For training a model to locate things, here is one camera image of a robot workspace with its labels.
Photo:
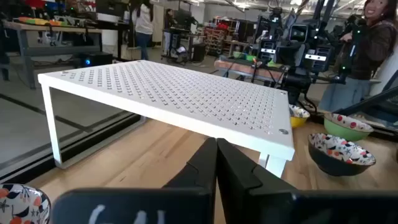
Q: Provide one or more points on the person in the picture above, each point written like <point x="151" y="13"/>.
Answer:
<point x="373" y="46"/>
<point x="169" y="28"/>
<point x="143" y="21"/>

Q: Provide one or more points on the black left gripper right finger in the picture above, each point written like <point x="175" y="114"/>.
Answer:
<point x="242" y="186"/>

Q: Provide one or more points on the wooden workbench grey legs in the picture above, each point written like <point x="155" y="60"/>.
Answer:
<point x="56" y="29"/>

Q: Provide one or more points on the background table orange edge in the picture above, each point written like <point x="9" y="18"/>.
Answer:
<point x="245" y="70"/>

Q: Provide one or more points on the white perforated metal shelf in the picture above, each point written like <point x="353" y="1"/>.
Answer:
<point x="174" y="93"/>

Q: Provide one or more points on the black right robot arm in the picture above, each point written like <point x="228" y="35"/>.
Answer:
<point x="295" y="84"/>

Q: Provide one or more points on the orange green toy blocks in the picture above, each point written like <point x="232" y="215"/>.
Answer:
<point x="40" y="21"/>

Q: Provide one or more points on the black background robot arm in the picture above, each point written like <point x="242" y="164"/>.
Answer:
<point x="269" y="31"/>

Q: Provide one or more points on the red storage rack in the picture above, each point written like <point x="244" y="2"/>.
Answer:
<point x="217" y="37"/>

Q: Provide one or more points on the green bowl red floral interior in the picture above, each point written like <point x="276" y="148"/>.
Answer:
<point x="339" y="130"/>

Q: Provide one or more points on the black bowl orange floral interior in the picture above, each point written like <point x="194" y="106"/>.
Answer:
<point x="329" y="165"/>
<point x="21" y="205"/>

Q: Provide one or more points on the black computer blue light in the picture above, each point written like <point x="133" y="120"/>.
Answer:
<point x="99" y="59"/>

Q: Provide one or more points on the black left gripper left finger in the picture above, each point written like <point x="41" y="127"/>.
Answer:
<point x="199" y="174"/>

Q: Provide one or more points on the yellow bowl blue floral interior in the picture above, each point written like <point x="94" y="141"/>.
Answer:
<point x="298" y="122"/>

